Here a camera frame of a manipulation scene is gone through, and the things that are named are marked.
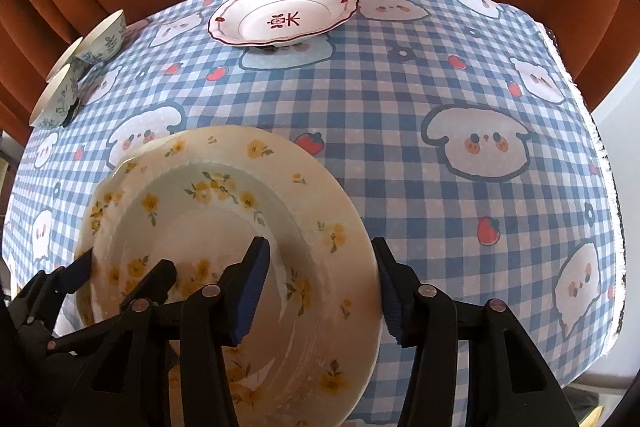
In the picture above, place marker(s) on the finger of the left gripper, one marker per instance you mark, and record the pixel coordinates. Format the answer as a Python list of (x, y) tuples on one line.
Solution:
[(112, 373), (34, 311)]

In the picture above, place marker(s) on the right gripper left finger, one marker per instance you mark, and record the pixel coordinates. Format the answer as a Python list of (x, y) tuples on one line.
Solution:
[(217, 316)]

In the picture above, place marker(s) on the blue floral bowl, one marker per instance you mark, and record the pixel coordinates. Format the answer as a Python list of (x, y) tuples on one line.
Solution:
[(57, 102)]

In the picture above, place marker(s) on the blue checkered cartoon tablecloth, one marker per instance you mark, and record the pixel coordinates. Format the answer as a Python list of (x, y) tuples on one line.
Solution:
[(452, 124)]

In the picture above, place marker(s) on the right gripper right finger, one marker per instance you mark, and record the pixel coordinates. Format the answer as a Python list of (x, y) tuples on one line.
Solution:
[(510, 383)]

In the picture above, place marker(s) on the red-rimmed small plate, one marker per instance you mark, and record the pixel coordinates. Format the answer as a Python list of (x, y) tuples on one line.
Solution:
[(249, 23)]

